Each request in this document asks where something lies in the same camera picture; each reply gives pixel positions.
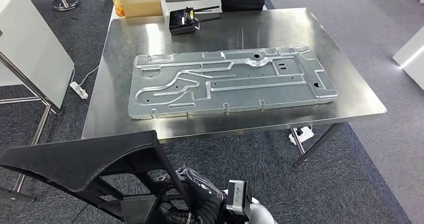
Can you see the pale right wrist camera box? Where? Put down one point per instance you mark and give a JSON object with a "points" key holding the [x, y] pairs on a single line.
{"points": [[236, 197]]}

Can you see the grey stamped sheet metal panel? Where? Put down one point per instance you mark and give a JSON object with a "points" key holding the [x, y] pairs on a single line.
{"points": [[248, 95]]}

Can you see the stainless steel workbench table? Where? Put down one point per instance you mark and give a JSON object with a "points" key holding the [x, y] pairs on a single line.
{"points": [[348, 93]]}

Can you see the black plastic plate frame part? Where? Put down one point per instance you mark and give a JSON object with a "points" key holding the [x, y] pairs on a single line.
{"points": [[66, 163]]}

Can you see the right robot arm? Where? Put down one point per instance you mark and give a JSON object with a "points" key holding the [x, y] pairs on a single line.
{"points": [[261, 216]]}

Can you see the white board on metal stand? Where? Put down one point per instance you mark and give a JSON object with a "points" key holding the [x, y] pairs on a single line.
{"points": [[33, 44]]}

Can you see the brown cardboard box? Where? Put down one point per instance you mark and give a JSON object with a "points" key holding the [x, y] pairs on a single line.
{"points": [[140, 1]]}

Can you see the black router with antennas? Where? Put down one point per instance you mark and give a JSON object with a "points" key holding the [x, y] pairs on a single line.
{"points": [[179, 21]]}

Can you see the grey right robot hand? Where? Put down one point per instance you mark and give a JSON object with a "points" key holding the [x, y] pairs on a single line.
{"points": [[202, 191]]}

